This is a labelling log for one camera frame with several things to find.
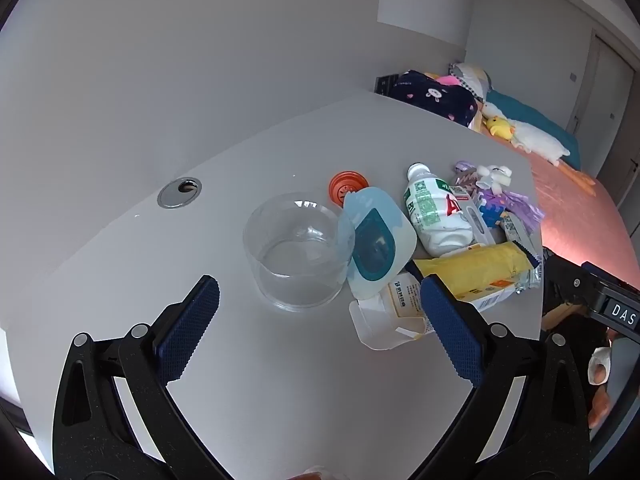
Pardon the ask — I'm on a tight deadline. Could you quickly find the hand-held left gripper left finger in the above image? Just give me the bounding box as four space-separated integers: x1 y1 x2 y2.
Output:
52 275 236 480

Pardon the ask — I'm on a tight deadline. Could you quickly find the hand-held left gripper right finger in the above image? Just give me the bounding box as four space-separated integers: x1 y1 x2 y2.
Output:
410 274 591 480

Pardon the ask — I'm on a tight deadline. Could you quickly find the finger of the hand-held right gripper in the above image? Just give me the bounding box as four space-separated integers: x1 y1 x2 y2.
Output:
541 248 598 313

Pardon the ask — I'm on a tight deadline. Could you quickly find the small white carton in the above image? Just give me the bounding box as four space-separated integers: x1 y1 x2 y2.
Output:
348 272 437 351

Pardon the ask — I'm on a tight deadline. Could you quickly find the light blue pouch packet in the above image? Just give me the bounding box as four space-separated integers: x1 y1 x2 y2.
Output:
337 186 417 302

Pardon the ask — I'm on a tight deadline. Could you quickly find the clear plastic bowl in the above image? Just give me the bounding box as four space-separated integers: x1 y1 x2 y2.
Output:
243 191 357 313

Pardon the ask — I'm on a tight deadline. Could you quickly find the silver foil wrapper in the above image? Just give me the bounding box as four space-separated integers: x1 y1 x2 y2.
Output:
500 211 544 292

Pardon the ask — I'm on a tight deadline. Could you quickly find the white and orange small box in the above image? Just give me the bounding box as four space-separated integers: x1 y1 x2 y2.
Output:
461 280 522 315

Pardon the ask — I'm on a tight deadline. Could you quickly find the pink bed blanket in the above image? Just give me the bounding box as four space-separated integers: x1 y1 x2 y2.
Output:
524 151 640 292

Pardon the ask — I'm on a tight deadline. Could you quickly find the yellow snack packet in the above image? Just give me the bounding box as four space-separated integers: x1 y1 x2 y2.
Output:
412 241 532 306

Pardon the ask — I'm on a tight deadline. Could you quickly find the purple crumpled wrapper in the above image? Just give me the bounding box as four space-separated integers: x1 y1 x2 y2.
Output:
452 161 546 233

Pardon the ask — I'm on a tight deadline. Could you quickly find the blue patterned small packet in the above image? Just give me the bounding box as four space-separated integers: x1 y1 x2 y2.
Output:
478 196 507 229

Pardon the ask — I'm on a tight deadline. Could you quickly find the white bottle with green label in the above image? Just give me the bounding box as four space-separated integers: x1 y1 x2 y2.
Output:
403 162 488 258

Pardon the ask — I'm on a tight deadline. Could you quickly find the metal table grommet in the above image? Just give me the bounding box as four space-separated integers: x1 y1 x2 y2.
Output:
157 177 203 209

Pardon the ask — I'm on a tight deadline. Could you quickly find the white goose plush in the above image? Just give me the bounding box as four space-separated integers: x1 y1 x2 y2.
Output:
481 102 597 192

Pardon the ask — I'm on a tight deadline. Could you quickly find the yellow duck plush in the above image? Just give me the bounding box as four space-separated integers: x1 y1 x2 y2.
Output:
485 115 516 141

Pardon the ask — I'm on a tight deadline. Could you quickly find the teal bed sheet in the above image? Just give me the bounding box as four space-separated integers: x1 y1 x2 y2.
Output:
484 88 582 171

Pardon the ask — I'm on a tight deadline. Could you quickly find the orange round cap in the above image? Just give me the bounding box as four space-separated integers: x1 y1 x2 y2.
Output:
328 171 371 206

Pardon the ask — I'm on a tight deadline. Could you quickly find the grey door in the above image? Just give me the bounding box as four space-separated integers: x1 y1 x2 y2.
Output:
566 29 637 137

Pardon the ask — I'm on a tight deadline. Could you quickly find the checked pillow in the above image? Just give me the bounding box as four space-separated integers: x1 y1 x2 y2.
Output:
448 62 494 104

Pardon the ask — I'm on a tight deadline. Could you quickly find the navy patterned cushion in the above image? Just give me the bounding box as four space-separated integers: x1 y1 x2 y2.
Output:
387 70 479 129

